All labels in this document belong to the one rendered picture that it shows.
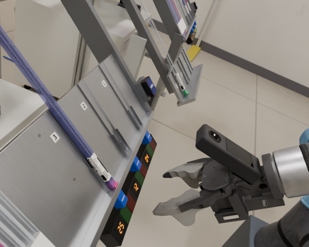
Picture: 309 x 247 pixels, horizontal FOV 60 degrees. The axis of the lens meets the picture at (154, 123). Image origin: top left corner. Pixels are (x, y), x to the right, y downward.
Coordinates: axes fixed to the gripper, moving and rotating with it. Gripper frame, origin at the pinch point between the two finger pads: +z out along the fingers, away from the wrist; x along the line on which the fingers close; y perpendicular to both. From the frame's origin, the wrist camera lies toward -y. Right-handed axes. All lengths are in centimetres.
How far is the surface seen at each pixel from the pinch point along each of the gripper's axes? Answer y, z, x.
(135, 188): 4.6, 10.9, 7.6
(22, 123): -17.7, 38.8, 18.0
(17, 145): -21.5, 10.0, -9.5
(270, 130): 124, -12, 193
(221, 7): 24, -1, 348
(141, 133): -3.4, 7.9, 18.0
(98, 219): -3.4, 8.6, -8.0
